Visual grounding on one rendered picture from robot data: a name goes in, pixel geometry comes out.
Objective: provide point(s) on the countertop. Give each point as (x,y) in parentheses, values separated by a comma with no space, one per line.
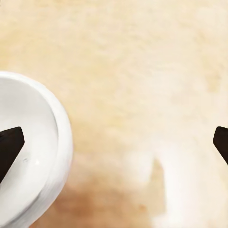
(145,85)

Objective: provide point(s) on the coffee cup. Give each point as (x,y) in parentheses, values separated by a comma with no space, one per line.
(41,169)

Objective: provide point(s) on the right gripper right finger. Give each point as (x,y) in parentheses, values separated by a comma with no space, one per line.
(220,141)

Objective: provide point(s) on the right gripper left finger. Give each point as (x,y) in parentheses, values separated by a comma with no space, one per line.
(11,143)

